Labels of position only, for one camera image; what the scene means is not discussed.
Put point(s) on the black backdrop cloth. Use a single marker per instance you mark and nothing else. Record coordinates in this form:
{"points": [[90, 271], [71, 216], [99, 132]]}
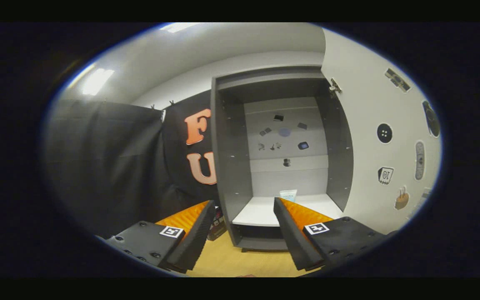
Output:
{"points": [[111, 166]]}

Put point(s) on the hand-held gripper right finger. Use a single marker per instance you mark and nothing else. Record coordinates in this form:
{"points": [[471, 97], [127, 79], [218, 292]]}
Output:
{"points": [[292, 237]]}

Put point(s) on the metal door hinge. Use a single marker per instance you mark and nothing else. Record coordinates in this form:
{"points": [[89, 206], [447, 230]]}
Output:
{"points": [[334, 86]]}

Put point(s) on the grey cabinet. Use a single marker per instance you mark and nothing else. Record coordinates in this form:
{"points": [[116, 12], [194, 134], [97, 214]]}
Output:
{"points": [[227, 146]]}

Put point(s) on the white cabinet shelf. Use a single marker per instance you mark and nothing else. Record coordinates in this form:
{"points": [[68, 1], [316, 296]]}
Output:
{"points": [[256, 210]]}

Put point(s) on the white cabinet door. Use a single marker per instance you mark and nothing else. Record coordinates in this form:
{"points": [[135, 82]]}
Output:
{"points": [[365, 104]]}

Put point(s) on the wide ceiling light panel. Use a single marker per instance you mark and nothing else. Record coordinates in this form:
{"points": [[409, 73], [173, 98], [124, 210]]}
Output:
{"points": [[177, 27]]}

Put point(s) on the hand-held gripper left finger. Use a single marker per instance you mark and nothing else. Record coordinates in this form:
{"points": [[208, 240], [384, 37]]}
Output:
{"points": [[196, 237]]}

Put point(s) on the small blue white tube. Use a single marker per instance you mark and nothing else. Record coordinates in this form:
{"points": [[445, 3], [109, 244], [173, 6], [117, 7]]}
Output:
{"points": [[288, 195]]}

